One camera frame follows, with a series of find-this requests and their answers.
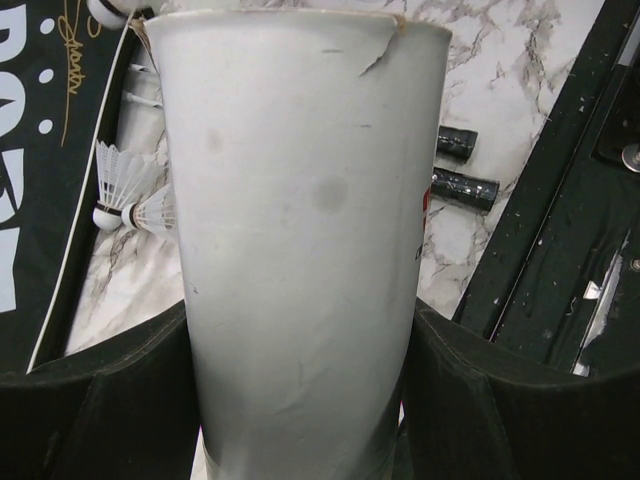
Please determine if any white shuttlecock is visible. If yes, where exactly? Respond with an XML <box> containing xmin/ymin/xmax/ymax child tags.
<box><xmin>92</xmin><ymin>141</ymin><xmax>168</xmax><ymax>231</ymax></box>
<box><xmin>86</xmin><ymin>0</ymin><xmax>163</xmax><ymax>29</ymax></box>

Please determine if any right badminton racket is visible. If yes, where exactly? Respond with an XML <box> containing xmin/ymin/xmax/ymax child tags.
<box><xmin>437</xmin><ymin>125</ymin><xmax>478</xmax><ymax>162</ymax></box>

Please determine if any white shuttlecock tube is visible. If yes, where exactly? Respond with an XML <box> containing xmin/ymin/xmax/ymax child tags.
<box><xmin>141</xmin><ymin>8</ymin><xmax>452</xmax><ymax>479</ymax></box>

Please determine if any black sport racket bag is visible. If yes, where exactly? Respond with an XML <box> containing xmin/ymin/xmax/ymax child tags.
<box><xmin>1</xmin><ymin>1</ymin><xmax>136</xmax><ymax>375</ymax></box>

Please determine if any left badminton racket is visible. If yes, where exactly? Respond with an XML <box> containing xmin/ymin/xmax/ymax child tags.
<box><xmin>432</xmin><ymin>167</ymin><xmax>500</xmax><ymax>213</ymax></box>

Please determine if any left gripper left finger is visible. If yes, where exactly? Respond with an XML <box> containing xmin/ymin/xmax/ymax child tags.
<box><xmin>1</xmin><ymin>302</ymin><xmax>200</xmax><ymax>479</ymax></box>

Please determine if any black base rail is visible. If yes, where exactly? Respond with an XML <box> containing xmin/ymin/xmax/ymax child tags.
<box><xmin>453</xmin><ymin>1</ymin><xmax>639</xmax><ymax>376</ymax></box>

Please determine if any badminton racket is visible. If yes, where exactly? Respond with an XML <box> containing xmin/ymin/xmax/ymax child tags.
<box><xmin>437</xmin><ymin>125</ymin><xmax>478</xmax><ymax>162</ymax></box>
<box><xmin>432</xmin><ymin>167</ymin><xmax>500</xmax><ymax>213</ymax></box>

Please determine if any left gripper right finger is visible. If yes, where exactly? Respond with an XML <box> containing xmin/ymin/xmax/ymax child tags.
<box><xmin>403</xmin><ymin>304</ymin><xmax>639</xmax><ymax>479</ymax></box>

